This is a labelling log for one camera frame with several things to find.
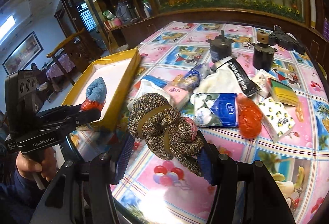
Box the black motor with tan pulley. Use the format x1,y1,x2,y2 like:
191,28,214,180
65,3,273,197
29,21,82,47
253,30,278,72

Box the person's left hand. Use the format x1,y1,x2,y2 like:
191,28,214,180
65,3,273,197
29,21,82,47
16,148,57,182

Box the ceiling tube light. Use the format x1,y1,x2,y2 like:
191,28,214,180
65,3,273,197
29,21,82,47
0,15,16,40

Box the yellow green sponge pack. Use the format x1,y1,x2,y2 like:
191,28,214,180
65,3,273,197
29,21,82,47
267,78,299,106

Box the yellow cardboard box tray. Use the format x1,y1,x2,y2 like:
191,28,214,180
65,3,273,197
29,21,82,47
62,48,140,131

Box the blue clear snack bag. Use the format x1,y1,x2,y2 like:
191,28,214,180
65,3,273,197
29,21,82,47
172,63,211,91

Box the blue red white pack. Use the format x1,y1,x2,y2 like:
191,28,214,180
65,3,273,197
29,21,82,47
134,75,167,98

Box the white cloth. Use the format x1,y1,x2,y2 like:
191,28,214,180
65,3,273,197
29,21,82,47
193,56,244,95

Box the lemon print tissue pack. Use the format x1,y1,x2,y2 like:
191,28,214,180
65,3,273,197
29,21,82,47
257,97,295,143

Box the black plastic gun-shaped part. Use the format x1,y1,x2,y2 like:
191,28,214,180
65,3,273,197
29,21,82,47
268,25,306,55

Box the pink tissue pack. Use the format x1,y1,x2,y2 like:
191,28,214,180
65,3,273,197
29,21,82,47
163,84,190,110

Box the black motor with shaft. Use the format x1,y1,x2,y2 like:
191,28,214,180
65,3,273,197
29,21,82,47
206,30,235,63

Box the blue white tissue pack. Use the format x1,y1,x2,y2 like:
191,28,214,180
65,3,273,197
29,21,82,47
193,93,238,127

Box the white face tissue pack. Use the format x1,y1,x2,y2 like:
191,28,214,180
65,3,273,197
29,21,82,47
252,69,275,99

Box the orange red plastic bag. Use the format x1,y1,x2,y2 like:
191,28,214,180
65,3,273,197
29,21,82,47
236,93,263,139

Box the grey thermos kettle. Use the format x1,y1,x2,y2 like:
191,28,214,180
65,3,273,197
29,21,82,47
116,1,132,23

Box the blue fuzzy sock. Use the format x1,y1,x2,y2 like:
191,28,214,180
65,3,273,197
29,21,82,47
86,77,107,104

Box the background table with floral cloth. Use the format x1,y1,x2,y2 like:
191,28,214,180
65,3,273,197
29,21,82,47
45,53,76,80

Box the wooden armchair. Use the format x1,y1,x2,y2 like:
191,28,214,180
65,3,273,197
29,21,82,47
47,28,103,85

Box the seated person in background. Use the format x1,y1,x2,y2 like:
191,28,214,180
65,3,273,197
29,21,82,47
30,63,52,91

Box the colourful cartoon tablecloth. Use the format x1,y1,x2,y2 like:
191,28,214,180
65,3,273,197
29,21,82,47
67,20,329,224

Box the black crab print pouch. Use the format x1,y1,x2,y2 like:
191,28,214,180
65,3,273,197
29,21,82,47
226,58,260,97

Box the framed landscape painting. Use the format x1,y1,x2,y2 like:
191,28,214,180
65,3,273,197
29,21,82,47
2,32,43,75

